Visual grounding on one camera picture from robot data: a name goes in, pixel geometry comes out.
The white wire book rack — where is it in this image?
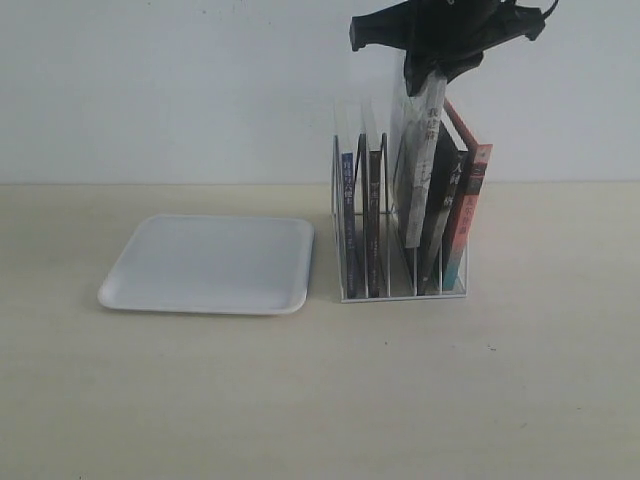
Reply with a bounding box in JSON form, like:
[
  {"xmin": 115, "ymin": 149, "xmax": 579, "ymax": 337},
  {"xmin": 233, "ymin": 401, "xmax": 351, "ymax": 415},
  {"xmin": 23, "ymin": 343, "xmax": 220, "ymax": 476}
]
[{"xmin": 331, "ymin": 136, "xmax": 469, "ymax": 303}]

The blue spine book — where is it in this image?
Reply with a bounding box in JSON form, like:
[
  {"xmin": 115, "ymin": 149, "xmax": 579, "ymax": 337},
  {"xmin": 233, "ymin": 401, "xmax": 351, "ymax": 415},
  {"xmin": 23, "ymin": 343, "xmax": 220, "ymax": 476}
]
[{"xmin": 332, "ymin": 100, "xmax": 359, "ymax": 297}]

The black spine book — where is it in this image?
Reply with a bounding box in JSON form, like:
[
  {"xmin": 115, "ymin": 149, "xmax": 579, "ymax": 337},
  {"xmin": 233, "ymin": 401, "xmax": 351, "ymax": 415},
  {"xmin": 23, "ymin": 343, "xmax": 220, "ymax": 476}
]
[{"xmin": 416, "ymin": 126, "xmax": 468, "ymax": 295}]

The red orange spine book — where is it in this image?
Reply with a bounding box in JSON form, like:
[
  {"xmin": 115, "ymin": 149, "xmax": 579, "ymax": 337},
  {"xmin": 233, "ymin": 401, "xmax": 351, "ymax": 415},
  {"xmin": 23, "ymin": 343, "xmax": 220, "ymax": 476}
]
[{"xmin": 439, "ymin": 99, "xmax": 493, "ymax": 292}]

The white grey spine book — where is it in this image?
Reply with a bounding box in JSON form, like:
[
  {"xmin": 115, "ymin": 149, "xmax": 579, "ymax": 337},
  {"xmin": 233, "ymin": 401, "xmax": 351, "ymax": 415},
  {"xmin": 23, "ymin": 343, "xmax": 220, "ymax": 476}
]
[{"xmin": 390, "ymin": 70, "xmax": 447, "ymax": 249}]

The dark brown spine book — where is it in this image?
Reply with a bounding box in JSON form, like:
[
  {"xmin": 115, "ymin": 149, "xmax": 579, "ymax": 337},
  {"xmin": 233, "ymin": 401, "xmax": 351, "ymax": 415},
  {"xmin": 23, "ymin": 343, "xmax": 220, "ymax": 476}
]
[{"xmin": 360, "ymin": 98, "xmax": 389, "ymax": 298}]

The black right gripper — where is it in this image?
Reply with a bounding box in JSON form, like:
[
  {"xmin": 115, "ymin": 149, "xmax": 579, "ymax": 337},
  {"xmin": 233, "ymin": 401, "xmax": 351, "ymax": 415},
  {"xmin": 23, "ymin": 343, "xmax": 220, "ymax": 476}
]
[{"xmin": 349, "ymin": 0, "xmax": 543, "ymax": 95}]

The white rectangular plastic tray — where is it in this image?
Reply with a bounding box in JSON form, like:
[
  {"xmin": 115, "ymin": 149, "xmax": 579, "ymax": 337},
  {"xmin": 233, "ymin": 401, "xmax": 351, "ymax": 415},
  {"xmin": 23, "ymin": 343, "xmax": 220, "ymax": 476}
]
[{"xmin": 97, "ymin": 214, "xmax": 315, "ymax": 316}]

